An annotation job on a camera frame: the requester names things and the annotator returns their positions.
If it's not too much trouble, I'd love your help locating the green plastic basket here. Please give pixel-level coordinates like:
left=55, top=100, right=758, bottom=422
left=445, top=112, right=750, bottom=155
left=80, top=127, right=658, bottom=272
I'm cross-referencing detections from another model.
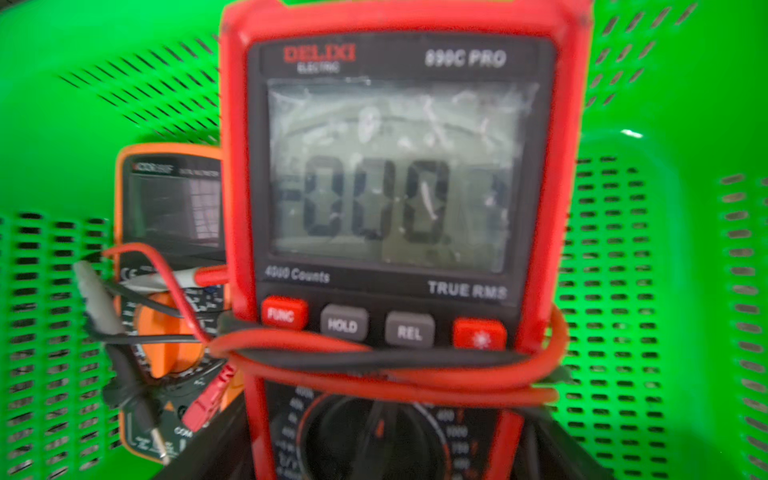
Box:
left=1, top=1, right=767, bottom=479

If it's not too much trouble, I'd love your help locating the red small Delixi multimeter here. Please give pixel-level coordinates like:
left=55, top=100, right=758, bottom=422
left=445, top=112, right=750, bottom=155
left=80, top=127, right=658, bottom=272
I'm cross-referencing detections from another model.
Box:
left=212, top=1, right=593, bottom=479

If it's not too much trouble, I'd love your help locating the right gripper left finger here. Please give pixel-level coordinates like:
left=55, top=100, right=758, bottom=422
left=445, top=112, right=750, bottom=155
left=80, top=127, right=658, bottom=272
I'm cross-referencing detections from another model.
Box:
left=154, top=396, right=252, bottom=480

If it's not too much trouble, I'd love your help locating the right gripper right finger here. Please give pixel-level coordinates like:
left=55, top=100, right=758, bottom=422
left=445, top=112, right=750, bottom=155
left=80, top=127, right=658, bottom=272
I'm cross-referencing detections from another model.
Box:
left=521, top=419, right=612, bottom=480

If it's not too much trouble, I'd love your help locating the orange multimeter tall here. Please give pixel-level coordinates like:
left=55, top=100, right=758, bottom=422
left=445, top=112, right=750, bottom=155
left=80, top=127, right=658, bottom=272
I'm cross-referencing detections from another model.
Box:
left=74, top=142, right=247, bottom=466

